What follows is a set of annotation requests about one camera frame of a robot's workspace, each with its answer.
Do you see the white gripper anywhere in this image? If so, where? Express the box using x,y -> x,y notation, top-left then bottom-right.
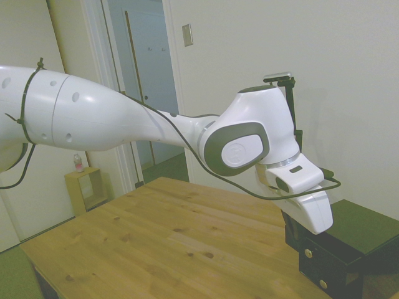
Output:
274,189 -> 334,250

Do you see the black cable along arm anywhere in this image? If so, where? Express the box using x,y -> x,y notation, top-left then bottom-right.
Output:
0,57 -> 342,201

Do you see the small bottle pink label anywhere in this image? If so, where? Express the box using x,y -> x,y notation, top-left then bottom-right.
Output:
72,153 -> 85,173

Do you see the black camera stand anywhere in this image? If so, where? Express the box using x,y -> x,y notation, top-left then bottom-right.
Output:
276,77 -> 305,154

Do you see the beige wall switch plate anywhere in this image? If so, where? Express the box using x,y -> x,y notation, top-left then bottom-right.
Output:
181,23 -> 194,48

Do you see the grey exterior camera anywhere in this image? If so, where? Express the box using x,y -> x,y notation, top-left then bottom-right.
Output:
262,72 -> 294,83

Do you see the yellow wooden box shelf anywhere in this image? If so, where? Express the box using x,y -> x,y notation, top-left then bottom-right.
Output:
64,166 -> 110,217

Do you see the white interior door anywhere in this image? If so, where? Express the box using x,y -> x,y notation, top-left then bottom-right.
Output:
102,0 -> 188,185

